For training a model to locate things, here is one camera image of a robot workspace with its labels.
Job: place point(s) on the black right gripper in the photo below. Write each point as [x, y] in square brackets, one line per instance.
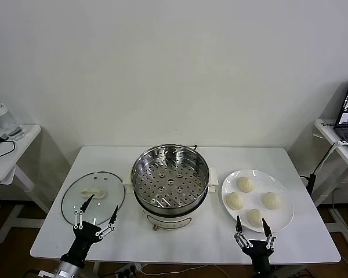
[261, 255]

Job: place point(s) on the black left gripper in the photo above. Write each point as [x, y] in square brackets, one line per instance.
[81, 237]

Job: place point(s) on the round glass pot lid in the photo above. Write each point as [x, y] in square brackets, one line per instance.
[104, 208]

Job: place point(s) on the white steamed baozi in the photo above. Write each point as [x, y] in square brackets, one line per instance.
[235, 201]
[246, 184]
[271, 200]
[255, 217]

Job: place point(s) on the stainless steel steamer basket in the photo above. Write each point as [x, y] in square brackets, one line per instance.
[168, 173]

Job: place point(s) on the white work table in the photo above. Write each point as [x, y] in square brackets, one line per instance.
[104, 162]

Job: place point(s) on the white round plate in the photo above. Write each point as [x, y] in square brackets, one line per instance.
[284, 185]

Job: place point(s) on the white floor power strip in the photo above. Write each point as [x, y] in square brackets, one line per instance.
[127, 269]

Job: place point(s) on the white electric cooker pot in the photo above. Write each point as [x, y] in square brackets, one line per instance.
[168, 221]

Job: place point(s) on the black power adapter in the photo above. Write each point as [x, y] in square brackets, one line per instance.
[311, 185]

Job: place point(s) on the small glass cup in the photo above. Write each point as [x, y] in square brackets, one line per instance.
[16, 133]

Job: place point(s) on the white laptop side table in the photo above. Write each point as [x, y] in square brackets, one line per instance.
[326, 136]

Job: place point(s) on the clear jug with white lid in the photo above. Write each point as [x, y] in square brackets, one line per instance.
[4, 121]

